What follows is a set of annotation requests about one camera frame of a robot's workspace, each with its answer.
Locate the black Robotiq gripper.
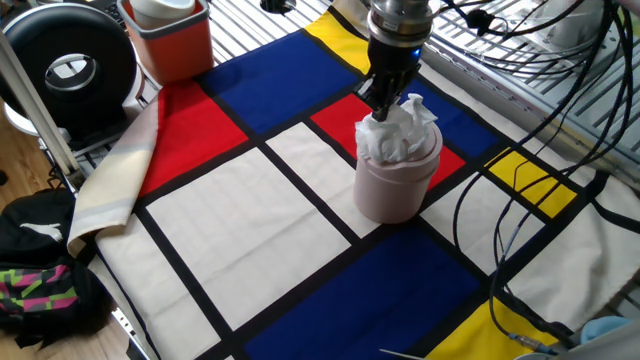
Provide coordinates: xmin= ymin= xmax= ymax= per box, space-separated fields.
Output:
xmin=353 ymin=35 xmax=424 ymax=124

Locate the white tissue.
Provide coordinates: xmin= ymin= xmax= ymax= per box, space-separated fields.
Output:
xmin=354 ymin=93 xmax=440 ymax=165

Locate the pink swing-lid trash can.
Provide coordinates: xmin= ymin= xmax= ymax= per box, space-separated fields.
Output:
xmin=352 ymin=117 xmax=444 ymax=225

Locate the Mondrian colour-block tablecloth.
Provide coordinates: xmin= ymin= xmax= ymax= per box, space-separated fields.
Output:
xmin=92 ymin=0 xmax=640 ymax=360

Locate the silver perforated mounting plate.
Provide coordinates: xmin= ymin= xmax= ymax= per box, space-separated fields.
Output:
xmin=534 ymin=0 xmax=609 ymax=51

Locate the orange bin with grey rim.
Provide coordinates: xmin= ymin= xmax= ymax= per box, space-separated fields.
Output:
xmin=115 ymin=0 xmax=216 ymax=87

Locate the white cup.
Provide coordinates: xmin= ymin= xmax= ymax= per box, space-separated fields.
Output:
xmin=128 ymin=0 xmax=197 ymax=31

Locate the white zip tie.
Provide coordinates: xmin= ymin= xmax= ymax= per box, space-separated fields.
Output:
xmin=378 ymin=348 xmax=429 ymax=360

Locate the black round fan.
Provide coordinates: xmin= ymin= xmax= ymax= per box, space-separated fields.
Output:
xmin=0 ymin=2 xmax=147 ymax=140

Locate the black bag with white logo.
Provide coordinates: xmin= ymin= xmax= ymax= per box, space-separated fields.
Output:
xmin=0 ymin=188 xmax=77 ymax=262

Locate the black backpack with colourful pattern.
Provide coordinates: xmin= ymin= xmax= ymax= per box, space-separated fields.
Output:
xmin=0 ymin=255 xmax=115 ymax=349

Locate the black cable bundle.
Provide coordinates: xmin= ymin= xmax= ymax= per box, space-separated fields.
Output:
xmin=439 ymin=0 xmax=636 ymax=351

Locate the silver cable plug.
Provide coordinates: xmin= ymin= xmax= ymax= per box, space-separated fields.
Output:
xmin=507 ymin=332 xmax=559 ymax=357

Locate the aluminium frame post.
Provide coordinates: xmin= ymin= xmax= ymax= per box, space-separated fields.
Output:
xmin=0 ymin=29 xmax=87 ymax=192

